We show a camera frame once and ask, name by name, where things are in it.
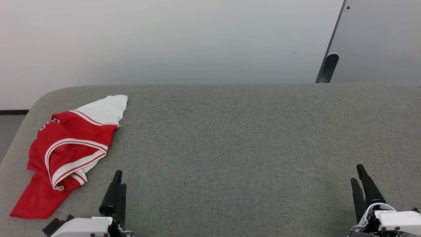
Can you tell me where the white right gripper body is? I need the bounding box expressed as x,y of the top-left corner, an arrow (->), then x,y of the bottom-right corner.
348,203 -> 421,237

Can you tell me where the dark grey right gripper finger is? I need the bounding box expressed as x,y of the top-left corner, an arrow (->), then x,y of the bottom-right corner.
357,164 -> 387,208
351,178 -> 366,224

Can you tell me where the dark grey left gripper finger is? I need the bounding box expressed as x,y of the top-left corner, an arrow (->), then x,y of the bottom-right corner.
99,170 -> 123,216
115,184 -> 127,227

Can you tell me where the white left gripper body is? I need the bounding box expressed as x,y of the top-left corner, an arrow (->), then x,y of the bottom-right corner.
49,216 -> 135,237

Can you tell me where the red and white jersey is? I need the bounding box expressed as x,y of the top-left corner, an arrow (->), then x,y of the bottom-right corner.
10,95 -> 129,219

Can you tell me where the grey fabric sofa cushion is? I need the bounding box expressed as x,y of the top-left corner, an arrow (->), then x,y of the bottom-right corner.
0,84 -> 421,237

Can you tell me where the light grey partition panel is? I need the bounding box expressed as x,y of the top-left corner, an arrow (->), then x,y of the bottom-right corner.
329,0 -> 421,87

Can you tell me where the dark metal partition post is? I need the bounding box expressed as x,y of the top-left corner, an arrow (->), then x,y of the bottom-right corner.
315,0 -> 347,83

